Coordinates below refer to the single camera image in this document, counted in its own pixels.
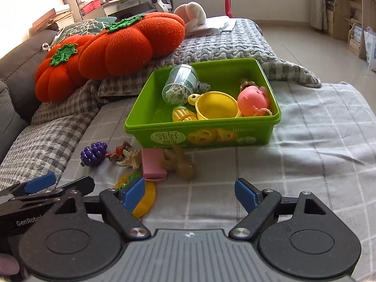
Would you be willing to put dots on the pink rectangular block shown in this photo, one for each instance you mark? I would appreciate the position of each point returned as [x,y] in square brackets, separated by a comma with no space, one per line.
[152,164]

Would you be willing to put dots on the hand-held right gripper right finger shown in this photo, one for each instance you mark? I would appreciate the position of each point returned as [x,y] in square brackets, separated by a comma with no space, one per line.
[245,195]

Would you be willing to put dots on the white paper bag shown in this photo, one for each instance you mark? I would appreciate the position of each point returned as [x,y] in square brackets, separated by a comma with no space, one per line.
[370,48]

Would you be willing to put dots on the tan translucent toy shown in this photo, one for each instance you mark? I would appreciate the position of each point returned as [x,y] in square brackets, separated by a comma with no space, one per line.
[244,84]
[182,166]

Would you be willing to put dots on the stack of books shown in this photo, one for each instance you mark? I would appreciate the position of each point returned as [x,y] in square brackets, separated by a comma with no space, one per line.
[55,20]

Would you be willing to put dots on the grey wavy quilt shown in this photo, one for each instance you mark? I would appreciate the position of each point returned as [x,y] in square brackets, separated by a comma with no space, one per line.
[235,44]

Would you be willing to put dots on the large orange pumpkin cushion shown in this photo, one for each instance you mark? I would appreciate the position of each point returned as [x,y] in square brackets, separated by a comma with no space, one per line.
[129,47]

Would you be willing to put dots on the teal leaf-print cushion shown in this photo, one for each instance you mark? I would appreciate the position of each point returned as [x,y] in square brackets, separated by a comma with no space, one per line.
[79,29]

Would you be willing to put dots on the clear cotton swab jar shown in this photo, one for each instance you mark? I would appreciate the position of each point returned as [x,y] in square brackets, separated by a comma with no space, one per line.
[179,82]

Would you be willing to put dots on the grey grid sheet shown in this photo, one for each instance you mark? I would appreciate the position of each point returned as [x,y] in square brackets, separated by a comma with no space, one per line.
[317,141]

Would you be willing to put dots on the green plastic box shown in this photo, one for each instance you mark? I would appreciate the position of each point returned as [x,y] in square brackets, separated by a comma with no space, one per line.
[258,135]

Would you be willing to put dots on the grey checked blanket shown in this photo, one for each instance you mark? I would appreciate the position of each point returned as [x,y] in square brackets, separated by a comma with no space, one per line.
[44,141]

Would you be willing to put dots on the yellow plastic toy pot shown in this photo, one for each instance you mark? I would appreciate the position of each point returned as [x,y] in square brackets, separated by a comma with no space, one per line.
[217,105]

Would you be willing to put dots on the white plush toy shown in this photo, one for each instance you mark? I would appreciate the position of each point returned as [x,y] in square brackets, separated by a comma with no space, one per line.
[191,14]

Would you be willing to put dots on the wooden shelf desk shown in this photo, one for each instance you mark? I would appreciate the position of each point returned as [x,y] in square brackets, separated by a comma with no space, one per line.
[349,8]

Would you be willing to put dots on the grey sofa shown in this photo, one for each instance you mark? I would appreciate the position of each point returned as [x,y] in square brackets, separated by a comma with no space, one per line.
[17,73]

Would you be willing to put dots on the pink pig toy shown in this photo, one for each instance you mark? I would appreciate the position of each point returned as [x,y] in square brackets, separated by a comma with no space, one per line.
[252,101]

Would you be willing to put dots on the yellow toy plate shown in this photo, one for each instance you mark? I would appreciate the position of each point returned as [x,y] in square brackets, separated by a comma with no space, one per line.
[148,199]

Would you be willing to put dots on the beige starfish toy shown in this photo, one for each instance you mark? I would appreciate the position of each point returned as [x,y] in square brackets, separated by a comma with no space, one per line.
[132,158]

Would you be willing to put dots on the green leaf toy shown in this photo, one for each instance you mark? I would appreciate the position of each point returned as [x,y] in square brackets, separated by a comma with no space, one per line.
[130,178]

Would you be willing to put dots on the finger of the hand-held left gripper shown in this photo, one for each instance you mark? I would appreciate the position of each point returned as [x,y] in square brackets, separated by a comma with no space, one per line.
[79,183]
[41,182]

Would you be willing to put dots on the person's left hand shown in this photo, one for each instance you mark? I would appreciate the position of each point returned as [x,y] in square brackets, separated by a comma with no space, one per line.
[8,265]

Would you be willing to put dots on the red brown toy figure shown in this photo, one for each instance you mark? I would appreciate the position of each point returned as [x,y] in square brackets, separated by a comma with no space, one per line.
[116,154]

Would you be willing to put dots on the purple grape toy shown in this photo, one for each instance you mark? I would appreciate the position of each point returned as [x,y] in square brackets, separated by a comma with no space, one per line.
[94,154]

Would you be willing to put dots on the red upright object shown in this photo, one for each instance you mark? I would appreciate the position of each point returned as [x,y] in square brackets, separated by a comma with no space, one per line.
[228,6]

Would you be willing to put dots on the grey checked pillow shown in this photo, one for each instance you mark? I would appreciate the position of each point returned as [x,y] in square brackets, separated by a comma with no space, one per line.
[123,86]

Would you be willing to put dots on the yellow corn toy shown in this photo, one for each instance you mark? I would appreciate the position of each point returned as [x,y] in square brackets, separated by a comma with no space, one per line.
[183,115]

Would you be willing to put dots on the beige curtain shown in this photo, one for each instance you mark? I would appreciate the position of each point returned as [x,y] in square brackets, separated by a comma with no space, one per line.
[317,3]

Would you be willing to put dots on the red basket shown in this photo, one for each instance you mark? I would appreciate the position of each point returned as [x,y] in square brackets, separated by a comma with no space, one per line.
[91,6]

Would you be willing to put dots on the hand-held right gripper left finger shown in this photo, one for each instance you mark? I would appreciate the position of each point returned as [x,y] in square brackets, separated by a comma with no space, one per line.
[133,195]

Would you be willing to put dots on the small orange pumpkin cushion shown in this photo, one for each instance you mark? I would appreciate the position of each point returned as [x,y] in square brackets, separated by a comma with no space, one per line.
[55,76]

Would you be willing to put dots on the white papers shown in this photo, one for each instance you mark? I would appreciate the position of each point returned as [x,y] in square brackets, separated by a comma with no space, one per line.
[214,25]

